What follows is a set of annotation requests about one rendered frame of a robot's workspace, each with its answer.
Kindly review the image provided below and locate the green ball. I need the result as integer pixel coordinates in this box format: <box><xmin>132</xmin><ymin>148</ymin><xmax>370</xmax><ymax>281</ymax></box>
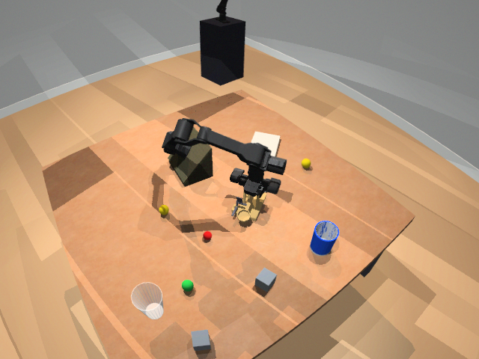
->
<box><xmin>182</xmin><ymin>280</ymin><xmax>194</xmax><ymax>292</ymax></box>

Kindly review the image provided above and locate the blue cup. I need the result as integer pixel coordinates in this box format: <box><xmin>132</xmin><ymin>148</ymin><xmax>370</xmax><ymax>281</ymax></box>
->
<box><xmin>310</xmin><ymin>221</ymin><xmax>339</xmax><ymax>257</ymax></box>

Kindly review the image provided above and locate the white paper cup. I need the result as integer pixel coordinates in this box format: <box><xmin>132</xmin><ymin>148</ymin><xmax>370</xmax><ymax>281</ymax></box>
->
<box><xmin>131</xmin><ymin>282</ymin><xmax>164</xmax><ymax>320</ymax></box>

